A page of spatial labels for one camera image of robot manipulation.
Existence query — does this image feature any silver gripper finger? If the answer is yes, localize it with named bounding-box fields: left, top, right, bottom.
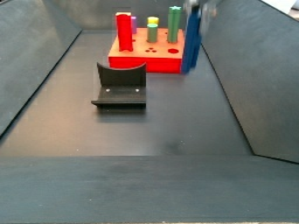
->
left=183, top=0, right=201, bottom=15
left=202, top=0, right=221, bottom=31

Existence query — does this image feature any blue two-legged peg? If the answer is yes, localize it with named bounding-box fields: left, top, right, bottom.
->
left=182, top=7, right=202, bottom=74

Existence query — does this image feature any purple square peg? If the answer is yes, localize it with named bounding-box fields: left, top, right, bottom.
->
left=131, top=16, right=136, bottom=34

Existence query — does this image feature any red peg board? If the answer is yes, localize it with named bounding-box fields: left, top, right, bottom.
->
left=107, top=28, right=184, bottom=74

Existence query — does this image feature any green star peg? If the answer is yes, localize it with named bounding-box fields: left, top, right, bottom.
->
left=167, top=6, right=182, bottom=43

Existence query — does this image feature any yellow cylinder peg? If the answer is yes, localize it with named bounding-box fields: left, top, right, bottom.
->
left=147, top=17, right=159, bottom=25

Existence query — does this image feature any green cylinder peg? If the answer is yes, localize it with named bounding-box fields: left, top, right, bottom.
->
left=147, top=24, right=158, bottom=43

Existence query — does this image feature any tall red peg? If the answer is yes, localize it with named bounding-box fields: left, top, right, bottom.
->
left=116, top=12, right=134, bottom=52

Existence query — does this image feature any black curved stand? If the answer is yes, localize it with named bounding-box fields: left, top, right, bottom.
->
left=91, top=64, right=146, bottom=107

